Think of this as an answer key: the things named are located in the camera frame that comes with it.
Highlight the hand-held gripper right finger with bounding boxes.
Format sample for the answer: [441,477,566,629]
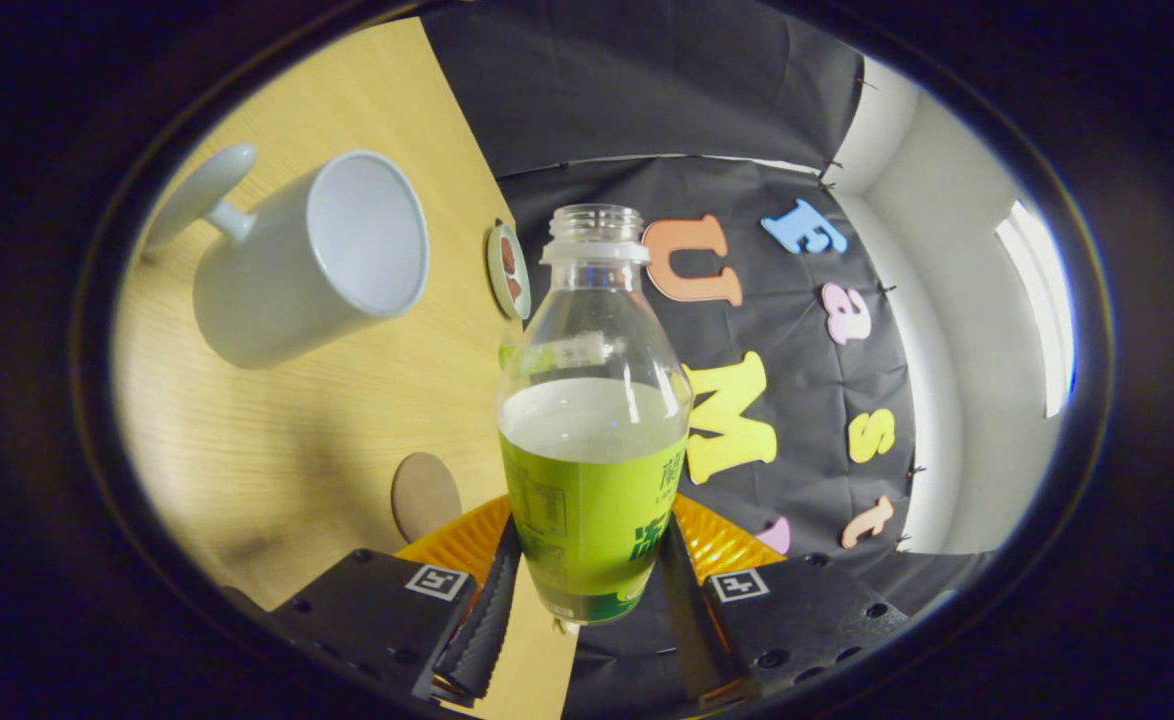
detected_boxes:
[659,493,913,711]

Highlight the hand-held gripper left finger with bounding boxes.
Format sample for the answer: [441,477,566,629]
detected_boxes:
[267,493,523,706]

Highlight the green label juice bottle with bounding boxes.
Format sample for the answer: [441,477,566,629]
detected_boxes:
[497,203,694,626]

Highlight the brown round coaster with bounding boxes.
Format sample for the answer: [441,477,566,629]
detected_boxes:
[391,452,464,544]

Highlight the white cup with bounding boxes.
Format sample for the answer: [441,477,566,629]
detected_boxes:
[144,142,431,371]

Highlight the wooden table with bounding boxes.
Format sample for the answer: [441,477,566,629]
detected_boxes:
[112,15,588,720]

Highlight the pale green plate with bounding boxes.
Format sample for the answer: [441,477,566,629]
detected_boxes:
[486,221,533,322]

